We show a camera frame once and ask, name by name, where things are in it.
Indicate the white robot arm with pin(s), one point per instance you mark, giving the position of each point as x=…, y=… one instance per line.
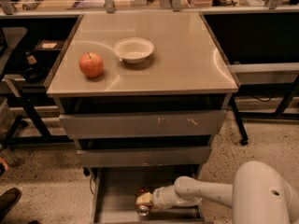
x=258, y=195

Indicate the dark shoe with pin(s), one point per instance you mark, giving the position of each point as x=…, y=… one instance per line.
x=8, y=201

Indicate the black desk frame right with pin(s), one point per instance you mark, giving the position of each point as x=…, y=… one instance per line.
x=262, y=50

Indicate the open bottom grey drawer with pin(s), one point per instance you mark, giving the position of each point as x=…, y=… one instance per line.
x=116, y=189

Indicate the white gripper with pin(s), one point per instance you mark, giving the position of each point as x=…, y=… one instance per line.
x=158, y=197

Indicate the black desk frame left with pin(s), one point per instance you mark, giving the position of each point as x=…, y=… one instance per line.
x=33, y=47

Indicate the black desk frame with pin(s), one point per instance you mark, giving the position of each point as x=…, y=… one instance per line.
x=262, y=50
x=33, y=47

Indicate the middle grey drawer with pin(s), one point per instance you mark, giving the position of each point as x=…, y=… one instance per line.
x=144, y=156

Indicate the white paper bowl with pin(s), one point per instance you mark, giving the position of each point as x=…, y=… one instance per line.
x=133, y=50

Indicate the red coke can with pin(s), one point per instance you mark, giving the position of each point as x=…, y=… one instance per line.
x=142, y=210

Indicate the top grey drawer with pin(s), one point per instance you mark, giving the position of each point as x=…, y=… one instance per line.
x=149, y=124

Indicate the red apple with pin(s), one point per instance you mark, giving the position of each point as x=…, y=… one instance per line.
x=91, y=65

